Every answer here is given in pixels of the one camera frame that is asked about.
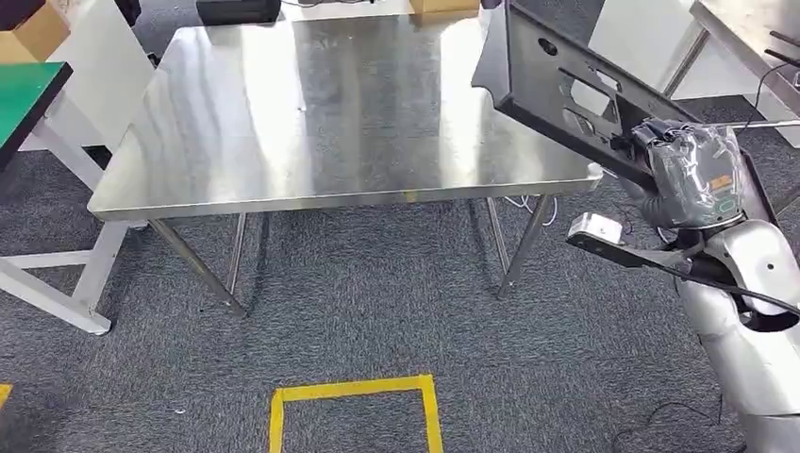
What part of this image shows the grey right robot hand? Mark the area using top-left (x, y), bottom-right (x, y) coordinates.
top-left (620, 117), bottom-right (749, 230)

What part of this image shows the black plastic frame panel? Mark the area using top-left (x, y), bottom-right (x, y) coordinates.
top-left (471, 0), bottom-right (780, 227)

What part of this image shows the stainless steel table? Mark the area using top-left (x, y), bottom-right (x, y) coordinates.
top-left (660, 0), bottom-right (800, 149)
top-left (86, 10), bottom-right (605, 318)

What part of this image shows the cardboard box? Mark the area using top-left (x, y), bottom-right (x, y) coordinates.
top-left (408, 0), bottom-right (483, 27)
top-left (0, 0), bottom-right (72, 65)

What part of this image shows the yellow floor tape square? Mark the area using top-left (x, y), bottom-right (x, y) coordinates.
top-left (269, 374), bottom-right (445, 453)

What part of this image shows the black case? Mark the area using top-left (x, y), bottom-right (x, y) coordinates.
top-left (194, 0), bottom-right (283, 26)

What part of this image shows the green topped white table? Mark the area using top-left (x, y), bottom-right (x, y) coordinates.
top-left (0, 60), bottom-right (155, 336)

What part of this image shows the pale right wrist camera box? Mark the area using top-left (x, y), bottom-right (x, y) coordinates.
top-left (565, 211), bottom-right (626, 255)

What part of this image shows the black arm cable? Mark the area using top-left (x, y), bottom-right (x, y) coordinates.
top-left (656, 262), bottom-right (800, 318)

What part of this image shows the white cable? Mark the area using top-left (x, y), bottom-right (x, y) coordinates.
top-left (503, 194), bottom-right (558, 227)

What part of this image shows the black floor cable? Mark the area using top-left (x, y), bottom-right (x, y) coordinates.
top-left (608, 394), bottom-right (729, 442)

